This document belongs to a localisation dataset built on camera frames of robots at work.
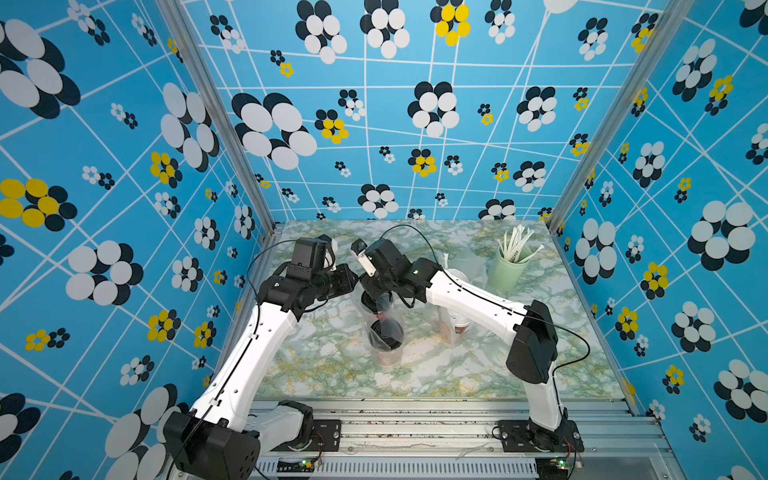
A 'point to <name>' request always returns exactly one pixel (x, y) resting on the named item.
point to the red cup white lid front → (458, 275)
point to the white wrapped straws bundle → (510, 250)
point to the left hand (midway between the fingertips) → (360, 274)
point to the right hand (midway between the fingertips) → (370, 273)
